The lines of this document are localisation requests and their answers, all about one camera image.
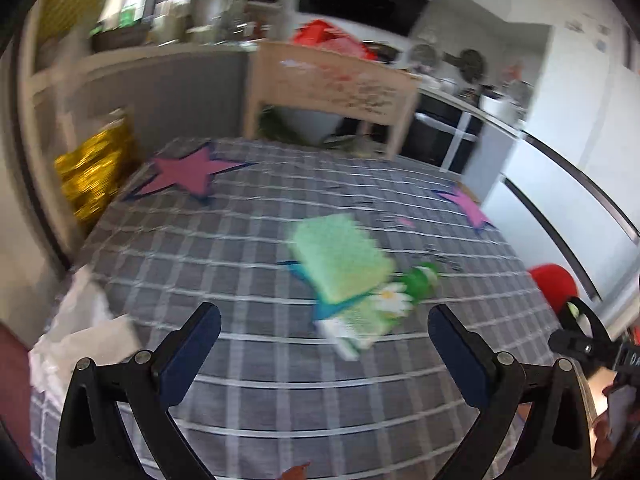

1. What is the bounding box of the black built-in oven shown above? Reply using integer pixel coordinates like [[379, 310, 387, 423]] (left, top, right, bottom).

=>
[[400, 93, 484, 174]]

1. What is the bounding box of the grey checkered tablecloth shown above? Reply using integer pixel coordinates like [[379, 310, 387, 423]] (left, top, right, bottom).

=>
[[27, 136, 601, 480]]

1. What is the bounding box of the red stool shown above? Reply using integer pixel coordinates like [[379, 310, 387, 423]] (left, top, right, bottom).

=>
[[528, 263, 578, 314]]

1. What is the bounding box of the red plastic basket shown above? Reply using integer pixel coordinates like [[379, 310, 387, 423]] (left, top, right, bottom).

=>
[[290, 18, 378, 61]]

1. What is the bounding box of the white tissue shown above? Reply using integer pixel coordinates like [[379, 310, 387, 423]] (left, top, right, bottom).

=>
[[28, 266, 142, 410]]

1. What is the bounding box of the green daisy tube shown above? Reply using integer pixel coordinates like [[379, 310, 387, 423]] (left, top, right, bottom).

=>
[[314, 262, 439, 361]]

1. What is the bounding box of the person right hand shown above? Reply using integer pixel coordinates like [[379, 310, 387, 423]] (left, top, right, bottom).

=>
[[591, 384, 639, 468]]

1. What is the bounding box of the white mop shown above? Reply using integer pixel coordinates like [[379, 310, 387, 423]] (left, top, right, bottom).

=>
[[439, 112, 472, 172]]

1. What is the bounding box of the white refrigerator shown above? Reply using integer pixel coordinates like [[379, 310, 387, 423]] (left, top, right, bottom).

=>
[[484, 20, 639, 333]]

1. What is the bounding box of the green sponge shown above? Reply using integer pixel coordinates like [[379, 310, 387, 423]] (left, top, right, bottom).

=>
[[288, 214, 395, 304]]

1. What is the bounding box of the gold foil bag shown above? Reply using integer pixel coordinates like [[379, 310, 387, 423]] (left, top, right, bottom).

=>
[[54, 115, 142, 236]]

